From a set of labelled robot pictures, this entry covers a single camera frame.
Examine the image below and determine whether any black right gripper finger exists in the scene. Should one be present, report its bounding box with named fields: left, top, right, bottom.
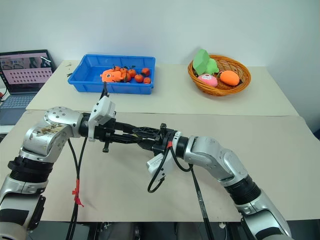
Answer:
left=136, top=138, right=157, bottom=152
left=131, top=126, right=162, bottom=138

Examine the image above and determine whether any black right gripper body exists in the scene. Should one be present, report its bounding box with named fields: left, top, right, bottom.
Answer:
left=151, top=122, right=176, bottom=158

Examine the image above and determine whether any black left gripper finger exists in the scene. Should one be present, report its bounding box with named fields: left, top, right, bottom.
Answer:
left=110, top=134, right=141, bottom=146
left=114, top=121, right=140, bottom=133

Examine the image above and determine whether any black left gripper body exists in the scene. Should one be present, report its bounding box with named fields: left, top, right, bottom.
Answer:
left=94, top=119, right=119, bottom=153

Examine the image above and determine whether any beige table cover sheet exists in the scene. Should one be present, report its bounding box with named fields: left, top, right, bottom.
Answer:
left=25, top=59, right=300, bottom=118
left=0, top=109, right=320, bottom=223

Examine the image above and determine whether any orange fish toy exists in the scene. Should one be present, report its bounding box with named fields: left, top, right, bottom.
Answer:
left=100, top=69, right=124, bottom=83

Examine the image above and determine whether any red tape strip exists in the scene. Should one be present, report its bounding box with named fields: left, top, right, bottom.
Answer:
left=71, top=178, right=85, bottom=208

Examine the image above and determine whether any blue plastic bin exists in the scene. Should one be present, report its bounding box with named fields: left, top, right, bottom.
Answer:
left=67, top=53, right=156, bottom=96

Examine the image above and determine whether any pink round soft toy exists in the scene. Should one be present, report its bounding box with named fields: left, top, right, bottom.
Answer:
left=197, top=73, right=219, bottom=88

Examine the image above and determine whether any brown wicker basket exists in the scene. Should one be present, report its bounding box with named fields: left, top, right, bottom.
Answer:
left=187, top=54, right=252, bottom=97

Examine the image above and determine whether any dark green foam block toy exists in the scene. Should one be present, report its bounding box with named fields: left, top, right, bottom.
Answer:
left=192, top=48, right=211, bottom=76

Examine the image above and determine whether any light green soft toy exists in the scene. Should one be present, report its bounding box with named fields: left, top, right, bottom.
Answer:
left=205, top=58, right=220, bottom=75

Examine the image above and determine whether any orange mango soft toy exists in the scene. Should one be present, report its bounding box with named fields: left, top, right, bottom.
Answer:
left=219, top=70, right=241, bottom=87

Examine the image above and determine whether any grey open laptop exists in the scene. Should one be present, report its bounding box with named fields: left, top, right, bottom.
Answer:
left=0, top=49, right=57, bottom=126

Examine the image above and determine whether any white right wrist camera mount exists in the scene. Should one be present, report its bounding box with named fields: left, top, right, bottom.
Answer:
left=146, top=131, right=182, bottom=183

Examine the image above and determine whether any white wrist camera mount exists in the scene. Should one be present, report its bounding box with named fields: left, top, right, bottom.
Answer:
left=146, top=131, right=182, bottom=183
left=87, top=96, right=117, bottom=143

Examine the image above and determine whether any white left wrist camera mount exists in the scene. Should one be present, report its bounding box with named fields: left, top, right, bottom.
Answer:
left=87, top=96, right=117, bottom=143

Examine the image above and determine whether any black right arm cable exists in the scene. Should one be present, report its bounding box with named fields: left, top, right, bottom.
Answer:
left=146, top=143, right=216, bottom=240

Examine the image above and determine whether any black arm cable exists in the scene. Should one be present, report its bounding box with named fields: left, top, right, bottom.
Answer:
left=146, top=143, right=216, bottom=240
left=65, top=81, right=111, bottom=240

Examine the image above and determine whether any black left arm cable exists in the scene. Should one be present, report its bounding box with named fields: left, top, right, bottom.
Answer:
left=65, top=81, right=111, bottom=240

